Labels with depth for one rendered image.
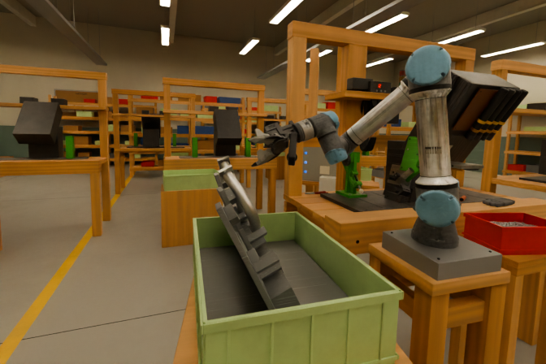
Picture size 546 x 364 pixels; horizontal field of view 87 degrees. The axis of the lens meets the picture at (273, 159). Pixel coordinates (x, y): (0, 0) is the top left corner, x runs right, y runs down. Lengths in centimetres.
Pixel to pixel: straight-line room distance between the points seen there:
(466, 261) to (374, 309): 49
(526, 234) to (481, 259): 47
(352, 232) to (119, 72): 1070
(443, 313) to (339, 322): 52
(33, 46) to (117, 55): 230
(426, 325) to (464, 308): 15
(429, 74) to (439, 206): 38
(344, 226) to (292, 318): 75
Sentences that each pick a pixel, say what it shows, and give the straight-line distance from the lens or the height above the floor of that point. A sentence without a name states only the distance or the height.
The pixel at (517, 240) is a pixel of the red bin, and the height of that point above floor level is 86.
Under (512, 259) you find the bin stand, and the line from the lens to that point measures 155.
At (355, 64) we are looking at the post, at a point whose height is 173.
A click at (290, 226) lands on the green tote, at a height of 90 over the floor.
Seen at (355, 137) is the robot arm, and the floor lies 127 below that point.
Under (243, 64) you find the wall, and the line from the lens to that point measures 1187.
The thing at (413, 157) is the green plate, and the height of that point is 115.
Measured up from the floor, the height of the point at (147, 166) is 28.
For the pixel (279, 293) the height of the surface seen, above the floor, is 92.
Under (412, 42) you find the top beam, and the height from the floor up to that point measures 191.
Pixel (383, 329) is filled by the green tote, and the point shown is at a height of 88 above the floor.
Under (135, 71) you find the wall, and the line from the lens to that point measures 1144.
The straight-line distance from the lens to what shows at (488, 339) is 133.
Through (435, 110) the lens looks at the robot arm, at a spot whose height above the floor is 136.
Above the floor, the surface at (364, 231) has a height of 86.
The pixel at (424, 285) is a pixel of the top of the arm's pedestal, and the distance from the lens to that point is 107.
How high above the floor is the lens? 129
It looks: 6 degrees down
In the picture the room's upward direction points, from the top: 1 degrees clockwise
